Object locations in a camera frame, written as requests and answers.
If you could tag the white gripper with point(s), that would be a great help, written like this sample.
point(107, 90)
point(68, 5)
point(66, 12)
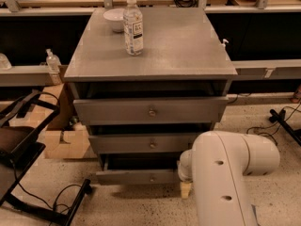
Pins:
point(182, 169)

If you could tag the grey bottom drawer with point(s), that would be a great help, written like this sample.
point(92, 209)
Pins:
point(137, 177)

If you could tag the grey drawer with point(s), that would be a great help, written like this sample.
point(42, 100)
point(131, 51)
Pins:
point(150, 110)
point(142, 143)
point(137, 177)

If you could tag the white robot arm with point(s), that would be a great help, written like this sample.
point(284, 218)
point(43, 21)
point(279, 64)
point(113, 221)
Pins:
point(215, 168)

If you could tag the grey top drawer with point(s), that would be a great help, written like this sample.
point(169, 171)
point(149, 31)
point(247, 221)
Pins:
point(150, 110)

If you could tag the grey middle drawer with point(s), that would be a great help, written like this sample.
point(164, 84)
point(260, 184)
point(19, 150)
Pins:
point(142, 143)

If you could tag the grey drawer cabinet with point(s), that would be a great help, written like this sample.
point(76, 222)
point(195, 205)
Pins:
point(182, 57)

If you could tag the black stand leg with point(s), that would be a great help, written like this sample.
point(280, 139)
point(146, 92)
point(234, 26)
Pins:
point(280, 118)

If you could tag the cardboard box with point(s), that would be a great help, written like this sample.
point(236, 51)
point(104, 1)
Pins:
point(65, 136)

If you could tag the white pump dispenser top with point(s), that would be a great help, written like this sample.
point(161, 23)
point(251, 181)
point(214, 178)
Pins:
point(225, 43)

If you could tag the clear plastic water bottle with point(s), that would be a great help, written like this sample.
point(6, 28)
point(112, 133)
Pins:
point(133, 28)

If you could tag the clear sanitizer pump bottle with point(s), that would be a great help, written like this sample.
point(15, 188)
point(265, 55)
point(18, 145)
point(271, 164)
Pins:
point(53, 63)

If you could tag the white bowl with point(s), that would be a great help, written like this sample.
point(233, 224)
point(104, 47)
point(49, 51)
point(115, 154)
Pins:
point(114, 17)

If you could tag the black cart frame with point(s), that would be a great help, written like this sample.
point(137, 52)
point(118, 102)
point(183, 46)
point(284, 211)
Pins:
point(19, 149)

